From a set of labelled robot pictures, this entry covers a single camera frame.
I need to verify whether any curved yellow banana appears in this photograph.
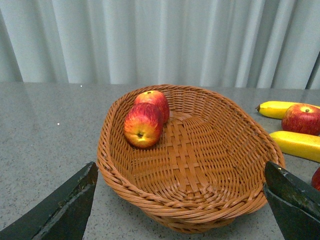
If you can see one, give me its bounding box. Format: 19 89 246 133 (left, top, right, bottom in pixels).
256 100 320 120

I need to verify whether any left brown wicker basket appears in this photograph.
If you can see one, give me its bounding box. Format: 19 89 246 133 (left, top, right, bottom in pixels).
97 84 285 234

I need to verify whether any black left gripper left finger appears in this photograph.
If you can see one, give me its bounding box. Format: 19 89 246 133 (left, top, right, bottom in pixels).
0 162 98 240

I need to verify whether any near yellow banana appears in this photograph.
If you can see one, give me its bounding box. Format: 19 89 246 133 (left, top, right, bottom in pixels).
269 130 320 163

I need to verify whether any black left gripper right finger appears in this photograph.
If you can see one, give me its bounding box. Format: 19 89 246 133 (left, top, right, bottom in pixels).
263 161 320 240

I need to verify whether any front red yellow apple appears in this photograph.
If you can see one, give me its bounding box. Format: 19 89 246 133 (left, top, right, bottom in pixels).
123 102 164 149

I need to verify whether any white pleated curtain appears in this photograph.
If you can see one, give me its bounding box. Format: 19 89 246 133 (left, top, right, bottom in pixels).
0 0 320 89

